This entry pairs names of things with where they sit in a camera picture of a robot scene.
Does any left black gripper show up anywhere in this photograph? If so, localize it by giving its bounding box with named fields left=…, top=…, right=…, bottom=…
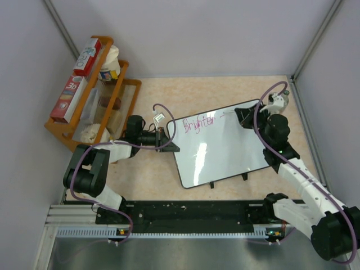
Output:
left=137, top=127, right=179, bottom=152

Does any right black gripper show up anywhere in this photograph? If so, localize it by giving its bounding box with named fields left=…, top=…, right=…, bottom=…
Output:
left=236, top=103, right=272, bottom=148

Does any white whiteboard black frame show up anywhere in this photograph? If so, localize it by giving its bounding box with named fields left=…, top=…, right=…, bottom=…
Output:
left=166, top=100, right=268, bottom=188

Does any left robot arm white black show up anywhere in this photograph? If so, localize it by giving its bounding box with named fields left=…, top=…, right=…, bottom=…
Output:
left=63, top=114, right=180, bottom=223

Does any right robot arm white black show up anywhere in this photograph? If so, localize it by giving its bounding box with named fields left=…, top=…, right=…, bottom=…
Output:
left=235, top=103, right=359, bottom=262

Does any orange wooden shelf rack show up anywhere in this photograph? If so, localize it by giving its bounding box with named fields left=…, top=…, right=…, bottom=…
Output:
left=44, top=35, right=142, bottom=152

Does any white crumpled bag lower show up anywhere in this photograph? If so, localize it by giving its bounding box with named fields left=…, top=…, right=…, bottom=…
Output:
left=80, top=124, right=110, bottom=143

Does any clear plastic box on shelf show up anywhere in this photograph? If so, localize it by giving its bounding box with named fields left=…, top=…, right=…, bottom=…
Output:
left=80, top=88, right=100, bottom=124

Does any red 3D toothpaste box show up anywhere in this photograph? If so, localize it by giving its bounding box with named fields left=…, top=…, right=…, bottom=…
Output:
left=50, top=75, right=87, bottom=123

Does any red white toothpaste box upper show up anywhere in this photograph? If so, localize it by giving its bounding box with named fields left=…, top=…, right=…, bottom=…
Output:
left=73, top=38, right=102, bottom=77

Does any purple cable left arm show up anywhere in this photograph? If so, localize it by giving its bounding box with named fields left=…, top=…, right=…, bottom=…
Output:
left=70, top=102, right=178, bottom=245

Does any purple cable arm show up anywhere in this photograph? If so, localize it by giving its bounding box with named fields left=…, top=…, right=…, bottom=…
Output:
left=70, top=102, right=178, bottom=245
left=253, top=81, right=358, bottom=264

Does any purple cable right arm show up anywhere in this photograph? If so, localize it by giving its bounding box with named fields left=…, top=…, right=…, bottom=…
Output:
left=253, top=81, right=358, bottom=264

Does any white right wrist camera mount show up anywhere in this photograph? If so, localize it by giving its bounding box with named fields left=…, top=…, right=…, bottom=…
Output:
left=260, top=93, right=285, bottom=114

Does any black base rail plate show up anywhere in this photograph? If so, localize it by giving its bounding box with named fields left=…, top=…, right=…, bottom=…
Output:
left=95, top=200, right=285, bottom=234

